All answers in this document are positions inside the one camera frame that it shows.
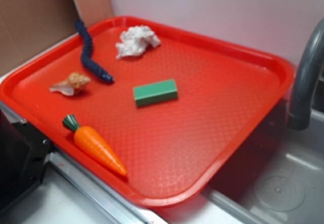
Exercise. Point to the grey curved faucet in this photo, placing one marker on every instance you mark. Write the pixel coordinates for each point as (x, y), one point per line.
(307, 90)

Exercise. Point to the grey toy sink basin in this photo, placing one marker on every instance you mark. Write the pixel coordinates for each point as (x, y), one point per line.
(276, 175)

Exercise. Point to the crumpled white paper towel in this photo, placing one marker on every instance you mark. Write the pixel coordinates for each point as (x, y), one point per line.
(135, 40)

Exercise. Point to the green rectangular block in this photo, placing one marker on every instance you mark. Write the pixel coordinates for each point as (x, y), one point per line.
(155, 93)

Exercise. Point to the dark blue segmented tube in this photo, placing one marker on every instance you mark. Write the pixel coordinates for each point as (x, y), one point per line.
(86, 55)

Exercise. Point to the brown cardboard panel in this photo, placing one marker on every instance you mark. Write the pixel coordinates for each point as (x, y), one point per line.
(29, 27)

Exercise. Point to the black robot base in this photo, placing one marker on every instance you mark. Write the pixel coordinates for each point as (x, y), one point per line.
(24, 157)

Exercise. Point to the beige conch seashell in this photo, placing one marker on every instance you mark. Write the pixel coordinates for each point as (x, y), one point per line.
(72, 85)

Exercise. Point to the orange toy carrot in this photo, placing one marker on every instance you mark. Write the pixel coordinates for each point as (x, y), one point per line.
(88, 140)

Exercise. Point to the red plastic tray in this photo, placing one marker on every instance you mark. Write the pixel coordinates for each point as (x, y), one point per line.
(170, 149)

